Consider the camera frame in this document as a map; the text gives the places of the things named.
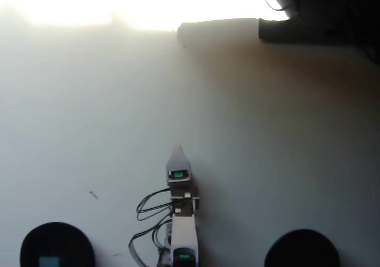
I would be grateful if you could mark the black round bowl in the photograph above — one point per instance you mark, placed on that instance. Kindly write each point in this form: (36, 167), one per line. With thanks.
(301, 249)
(56, 237)

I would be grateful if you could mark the white Koch robot arm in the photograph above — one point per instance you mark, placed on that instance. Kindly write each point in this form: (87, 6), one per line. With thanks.
(184, 231)

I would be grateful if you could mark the gripper motor block green label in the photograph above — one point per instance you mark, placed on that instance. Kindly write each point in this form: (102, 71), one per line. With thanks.
(181, 189)

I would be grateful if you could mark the white pointed gripper finger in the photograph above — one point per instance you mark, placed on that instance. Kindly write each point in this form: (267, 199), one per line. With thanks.
(178, 159)

